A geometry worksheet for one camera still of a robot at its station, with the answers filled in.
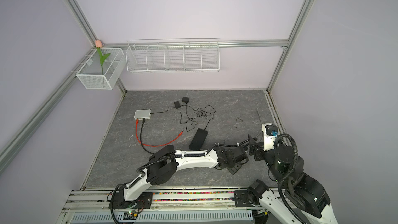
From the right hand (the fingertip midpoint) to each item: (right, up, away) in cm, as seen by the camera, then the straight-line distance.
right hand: (260, 135), depth 61 cm
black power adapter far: (-37, +16, +55) cm, 68 cm away
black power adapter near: (-42, +12, +50) cm, 66 cm away
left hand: (-6, -22, +22) cm, 31 cm away
